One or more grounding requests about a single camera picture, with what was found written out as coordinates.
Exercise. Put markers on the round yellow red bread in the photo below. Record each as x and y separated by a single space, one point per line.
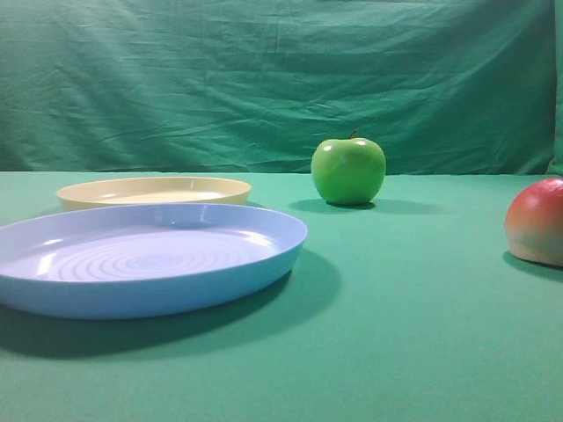
533 223

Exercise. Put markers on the yellow plastic plate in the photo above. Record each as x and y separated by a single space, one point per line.
153 190

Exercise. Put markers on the blue plastic plate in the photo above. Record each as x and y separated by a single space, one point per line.
144 260

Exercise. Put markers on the green apple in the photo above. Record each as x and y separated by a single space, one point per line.
348 172

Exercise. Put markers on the green tablecloth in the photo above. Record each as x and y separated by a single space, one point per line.
409 310

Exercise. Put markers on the green backdrop cloth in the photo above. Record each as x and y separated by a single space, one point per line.
444 87

